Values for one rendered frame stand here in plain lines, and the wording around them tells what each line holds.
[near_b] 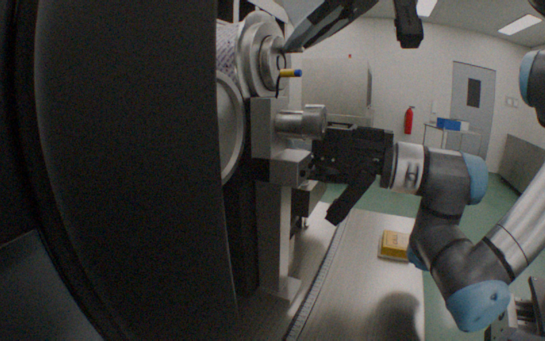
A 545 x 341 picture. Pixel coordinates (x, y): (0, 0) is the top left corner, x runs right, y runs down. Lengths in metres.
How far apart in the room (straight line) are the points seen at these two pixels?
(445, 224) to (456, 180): 0.07
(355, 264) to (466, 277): 0.25
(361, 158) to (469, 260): 0.21
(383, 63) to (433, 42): 1.14
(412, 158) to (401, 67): 4.53
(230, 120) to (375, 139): 0.21
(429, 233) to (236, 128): 0.30
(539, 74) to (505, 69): 5.06
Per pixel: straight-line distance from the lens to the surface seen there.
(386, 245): 0.51
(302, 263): 0.47
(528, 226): 0.32
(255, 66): 0.28
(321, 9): 0.28
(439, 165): 0.34
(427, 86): 4.89
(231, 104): 0.26
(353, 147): 0.34
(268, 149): 0.27
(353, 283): 0.44
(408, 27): 0.28
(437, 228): 0.37
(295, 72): 0.24
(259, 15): 0.32
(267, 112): 0.26
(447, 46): 5.11
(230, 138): 0.26
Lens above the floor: 1.21
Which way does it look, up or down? 20 degrees down
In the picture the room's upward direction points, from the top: straight up
